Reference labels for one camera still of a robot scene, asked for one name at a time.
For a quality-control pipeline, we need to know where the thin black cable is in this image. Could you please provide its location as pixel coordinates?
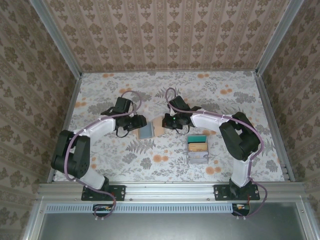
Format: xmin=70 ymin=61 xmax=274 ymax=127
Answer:
xmin=114 ymin=123 xmax=132 ymax=139
xmin=174 ymin=124 xmax=191 ymax=134

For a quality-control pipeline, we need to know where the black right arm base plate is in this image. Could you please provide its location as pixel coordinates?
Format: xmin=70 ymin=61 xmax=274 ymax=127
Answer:
xmin=213 ymin=184 xmax=261 ymax=202

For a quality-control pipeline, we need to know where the teal credit card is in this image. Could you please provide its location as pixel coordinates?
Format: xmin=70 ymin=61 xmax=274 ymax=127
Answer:
xmin=187 ymin=135 xmax=207 ymax=144

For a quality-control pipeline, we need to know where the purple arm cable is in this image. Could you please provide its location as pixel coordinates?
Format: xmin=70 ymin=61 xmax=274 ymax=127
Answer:
xmin=165 ymin=87 xmax=268 ymax=221
xmin=65 ymin=90 xmax=142 ymax=223

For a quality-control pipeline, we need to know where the grey metal sheet panel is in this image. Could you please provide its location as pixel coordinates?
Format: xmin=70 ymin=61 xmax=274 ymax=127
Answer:
xmin=37 ymin=212 xmax=307 ymax=240

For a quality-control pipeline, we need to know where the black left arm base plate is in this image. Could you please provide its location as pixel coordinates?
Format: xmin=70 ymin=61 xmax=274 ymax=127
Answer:
xmin=81 ymin=184 xmax=126 ymax=202

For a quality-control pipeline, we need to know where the aluminium side rail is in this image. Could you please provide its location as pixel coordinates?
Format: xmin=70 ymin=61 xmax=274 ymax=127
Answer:
xmin=46 ymin=73 xmax=83 ymax=185
xmin=256 ymin=72 xmax=296 ymax=183

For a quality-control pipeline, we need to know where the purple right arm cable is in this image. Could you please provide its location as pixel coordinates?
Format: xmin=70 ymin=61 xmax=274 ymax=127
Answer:
xmin=165 ymin=87 xmax=268 ymax=221

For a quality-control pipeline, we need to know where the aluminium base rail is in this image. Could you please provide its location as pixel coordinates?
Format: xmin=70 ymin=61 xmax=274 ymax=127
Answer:
xmin=37 ymin=181 xmax=309 ymax=201

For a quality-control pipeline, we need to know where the clear acrylic card tray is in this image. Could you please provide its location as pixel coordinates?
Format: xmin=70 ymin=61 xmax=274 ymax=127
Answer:
xmin=186 ymin=134 xmax=210 ymax=165

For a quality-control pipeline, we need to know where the slotted grey cable duct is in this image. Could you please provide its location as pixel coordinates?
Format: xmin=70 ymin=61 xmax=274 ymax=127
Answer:
xmin=46 ymin=202 xmax=251 ymax=214

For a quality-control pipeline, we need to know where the aluminium back rail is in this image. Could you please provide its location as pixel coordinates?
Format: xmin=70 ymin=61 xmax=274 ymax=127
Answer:
xmin=81 ymin=69 xmax=258 ymax=75

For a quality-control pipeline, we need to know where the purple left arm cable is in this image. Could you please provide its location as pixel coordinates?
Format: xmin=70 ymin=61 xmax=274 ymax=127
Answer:
xmin=65 ymin=90 xmax=142 ymax=223

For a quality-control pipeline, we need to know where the aluminium corner post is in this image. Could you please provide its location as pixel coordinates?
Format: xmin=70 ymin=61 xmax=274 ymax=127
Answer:
xmin=29 ymin=0 xmax=83 ymax=79
xmin=256 ymin=0 xmax=305 ymax=76

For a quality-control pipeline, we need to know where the gold credit card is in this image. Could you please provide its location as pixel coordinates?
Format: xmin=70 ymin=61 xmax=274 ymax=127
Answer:
xmin=188 ymin=142 xmax=208 ymax=153

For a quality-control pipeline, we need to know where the beige card holder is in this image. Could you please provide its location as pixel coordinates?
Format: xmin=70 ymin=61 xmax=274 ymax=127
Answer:
xmin=136 ymin=116 xmax=165 ymax=140

